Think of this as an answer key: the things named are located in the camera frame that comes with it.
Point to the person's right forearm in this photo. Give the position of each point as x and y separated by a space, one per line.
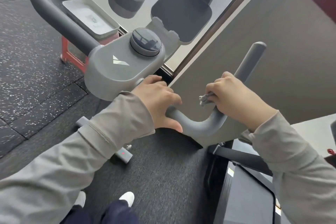
294 158

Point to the person's white shoe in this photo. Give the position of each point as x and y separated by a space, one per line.
80 198
127 198

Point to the person's dark blue trousers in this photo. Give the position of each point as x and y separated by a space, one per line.
115 214

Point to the person's right white shoe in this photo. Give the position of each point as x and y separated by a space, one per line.
127 198

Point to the person's left thumb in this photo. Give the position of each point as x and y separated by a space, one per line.
172 123

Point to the grey bike console housing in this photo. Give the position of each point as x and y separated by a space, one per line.
110 74

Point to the person's left white shoe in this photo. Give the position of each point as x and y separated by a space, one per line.
80 198

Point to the person's right thumb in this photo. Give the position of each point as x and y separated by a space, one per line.
212 95

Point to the person's right hand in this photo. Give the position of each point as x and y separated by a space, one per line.
241 103

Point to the person's left forearm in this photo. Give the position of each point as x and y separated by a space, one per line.
78 153

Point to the round black display knob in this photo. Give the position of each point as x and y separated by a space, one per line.
145 42

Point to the dark grey phone holder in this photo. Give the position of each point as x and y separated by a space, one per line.
181 13

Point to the person's left hand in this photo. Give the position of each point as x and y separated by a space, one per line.
154 100

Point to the grey bike base foot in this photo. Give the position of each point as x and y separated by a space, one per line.
123 155

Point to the red metal frame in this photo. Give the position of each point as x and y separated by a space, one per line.
68 55

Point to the light grey storage tray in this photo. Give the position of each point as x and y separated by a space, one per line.
89 17

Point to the small grey cleaning cloth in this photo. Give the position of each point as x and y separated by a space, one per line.
204 99

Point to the black treadmill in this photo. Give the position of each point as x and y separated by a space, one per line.
246 200

